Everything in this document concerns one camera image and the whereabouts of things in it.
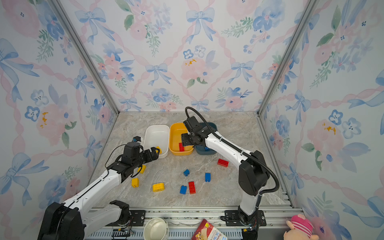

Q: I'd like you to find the yellow lego brick lower left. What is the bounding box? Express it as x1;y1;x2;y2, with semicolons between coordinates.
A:
132;178;140;188

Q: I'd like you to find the pink plush toy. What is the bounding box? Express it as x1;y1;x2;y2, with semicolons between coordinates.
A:
283;214;320;240

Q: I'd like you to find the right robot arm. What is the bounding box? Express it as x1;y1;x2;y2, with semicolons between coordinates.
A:
181;107;280;229

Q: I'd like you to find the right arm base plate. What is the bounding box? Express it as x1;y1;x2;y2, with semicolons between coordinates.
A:
220;210;267;227

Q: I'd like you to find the large yellow lego brick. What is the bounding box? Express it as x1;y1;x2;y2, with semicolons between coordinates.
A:
153;183;165;193

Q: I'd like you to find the yellow lego brick near arm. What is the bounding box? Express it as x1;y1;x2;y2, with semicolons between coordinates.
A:
138;165;146;174

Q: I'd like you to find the red lego brick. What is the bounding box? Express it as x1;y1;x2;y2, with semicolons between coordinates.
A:
179;143;185;152
217;159;229;168
189;181;196;195

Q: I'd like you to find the right aluminium corner post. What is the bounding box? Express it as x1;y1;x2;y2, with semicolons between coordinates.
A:
257;0;318;118

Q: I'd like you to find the small blue lego brick center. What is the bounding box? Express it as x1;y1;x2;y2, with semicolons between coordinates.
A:
183;170;190;177

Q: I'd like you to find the left aluminium corner post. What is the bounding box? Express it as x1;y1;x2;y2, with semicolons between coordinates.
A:
48;0;120;115

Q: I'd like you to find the small yellow lego brick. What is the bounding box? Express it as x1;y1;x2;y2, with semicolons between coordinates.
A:
156;146;162;154

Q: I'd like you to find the snack box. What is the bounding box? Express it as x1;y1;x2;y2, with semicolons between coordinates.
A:
191;219;228;240

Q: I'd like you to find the aluminium front rail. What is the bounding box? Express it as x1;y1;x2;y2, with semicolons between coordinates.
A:
130;205;303;229

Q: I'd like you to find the aluminium corner post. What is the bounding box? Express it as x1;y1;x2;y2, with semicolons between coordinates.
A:
257;0;318;118
48;0;120;115

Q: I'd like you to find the blue lego brick bottom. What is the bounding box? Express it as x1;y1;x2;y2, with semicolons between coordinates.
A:
180;186;188;195

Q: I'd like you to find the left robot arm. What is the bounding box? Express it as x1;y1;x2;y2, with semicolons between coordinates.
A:
38;137;161;240

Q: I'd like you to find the yellow plastic container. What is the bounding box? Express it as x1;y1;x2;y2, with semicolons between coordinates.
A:
169;123;194;156

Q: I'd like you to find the white plastic container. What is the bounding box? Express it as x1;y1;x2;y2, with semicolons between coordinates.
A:
143;125;170;159

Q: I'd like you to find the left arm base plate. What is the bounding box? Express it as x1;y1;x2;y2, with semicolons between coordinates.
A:
107;210;146;227

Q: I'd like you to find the dark teal plastic container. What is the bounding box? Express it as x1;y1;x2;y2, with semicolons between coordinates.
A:
194;122;217;156

